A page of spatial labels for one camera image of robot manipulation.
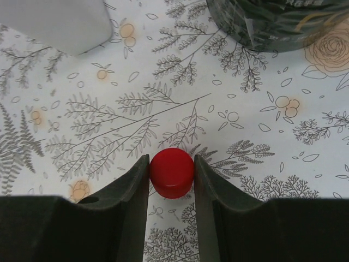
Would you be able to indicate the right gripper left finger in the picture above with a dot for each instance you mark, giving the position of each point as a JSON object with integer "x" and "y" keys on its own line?
{"x": 108, "y": 225}

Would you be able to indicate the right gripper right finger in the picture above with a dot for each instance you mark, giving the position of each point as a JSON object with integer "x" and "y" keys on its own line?
{"x": 234, "y": 226}

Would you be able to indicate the red bottle cap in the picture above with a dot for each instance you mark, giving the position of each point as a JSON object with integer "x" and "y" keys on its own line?
{"x": 172, "y": 173}

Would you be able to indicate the white bottle black cap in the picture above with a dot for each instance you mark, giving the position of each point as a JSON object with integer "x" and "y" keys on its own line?
{"x": 73, "y": 27}

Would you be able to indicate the floral table mat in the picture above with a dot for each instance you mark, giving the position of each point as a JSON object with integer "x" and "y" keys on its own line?
{"x": 274, "y": 124}

